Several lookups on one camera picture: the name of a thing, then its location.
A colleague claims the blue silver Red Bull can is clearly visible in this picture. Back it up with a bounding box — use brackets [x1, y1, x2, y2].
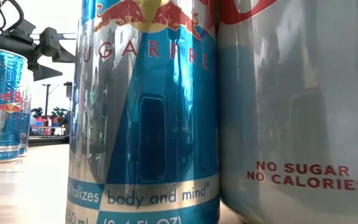
[17, 68, 33, 157]
[0, 46, 29, 165]
[65, 0, 221, 224]

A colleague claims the silver Diet Coke can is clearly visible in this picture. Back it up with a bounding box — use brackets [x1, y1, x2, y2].
[214, 0, 358, 224]

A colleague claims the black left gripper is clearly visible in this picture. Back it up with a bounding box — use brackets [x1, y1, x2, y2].
[0, 27, 76, 82]

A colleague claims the black aluminium table frame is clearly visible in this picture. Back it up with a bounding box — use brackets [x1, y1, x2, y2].
[28, 135, 71, 147]

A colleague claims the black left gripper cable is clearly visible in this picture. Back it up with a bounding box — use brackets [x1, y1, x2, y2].
[0, 0, 25, 32]

